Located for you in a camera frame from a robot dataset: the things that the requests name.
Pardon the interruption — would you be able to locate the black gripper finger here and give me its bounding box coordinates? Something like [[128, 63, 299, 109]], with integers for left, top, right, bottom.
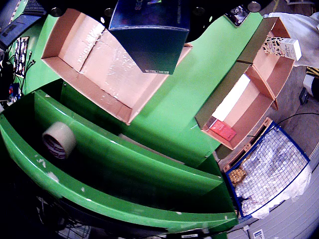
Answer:
[[44, 0, 118, 25], [184, 0, 275, 43]]

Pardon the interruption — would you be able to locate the blue cosmetic product box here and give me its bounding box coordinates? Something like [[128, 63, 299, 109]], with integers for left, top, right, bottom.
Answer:
[[109, 0, 190, 75]]

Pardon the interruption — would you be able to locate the large cardboard tray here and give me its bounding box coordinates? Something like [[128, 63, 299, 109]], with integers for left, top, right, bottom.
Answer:
[[41, 8, 194, 126]]

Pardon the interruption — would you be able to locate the divided cardboard box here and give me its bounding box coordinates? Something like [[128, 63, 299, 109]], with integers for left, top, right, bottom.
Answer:
[[194, 16, 296, 151]]

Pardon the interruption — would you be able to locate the small maroon box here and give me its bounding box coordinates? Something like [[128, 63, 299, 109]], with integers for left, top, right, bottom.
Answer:
[[208, 119, 237, 142]]

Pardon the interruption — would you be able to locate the smartphone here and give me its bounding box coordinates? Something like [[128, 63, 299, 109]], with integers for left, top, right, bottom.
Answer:
[[224, 6, 251, 27]]

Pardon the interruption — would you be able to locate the black laptop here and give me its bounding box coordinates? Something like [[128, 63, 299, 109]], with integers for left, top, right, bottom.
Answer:
[[0, 0, 48, 50]]

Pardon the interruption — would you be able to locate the black patterned card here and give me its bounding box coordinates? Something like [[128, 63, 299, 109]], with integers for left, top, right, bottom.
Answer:
[[13, 36, 30, 78]]

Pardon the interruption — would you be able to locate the cow print white carton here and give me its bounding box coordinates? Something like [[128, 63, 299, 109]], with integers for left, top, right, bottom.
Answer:
[[263, 36, 303, 62]]

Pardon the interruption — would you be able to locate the beige tape roll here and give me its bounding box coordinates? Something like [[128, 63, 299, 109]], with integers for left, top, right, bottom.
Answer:
[[41, 121, 77, 160]]

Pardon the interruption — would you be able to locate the thin black jack cable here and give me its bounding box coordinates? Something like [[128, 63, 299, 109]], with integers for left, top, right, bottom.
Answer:
[[21, 51, 37, 85]]

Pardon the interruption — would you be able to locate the black floor cable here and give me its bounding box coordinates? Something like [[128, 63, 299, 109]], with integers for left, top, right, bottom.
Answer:
[[246, 112, 319, 138]]

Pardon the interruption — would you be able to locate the blue wire mesh crate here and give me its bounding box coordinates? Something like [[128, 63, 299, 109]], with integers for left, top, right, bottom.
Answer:
[[223, 120, 312, 220]]

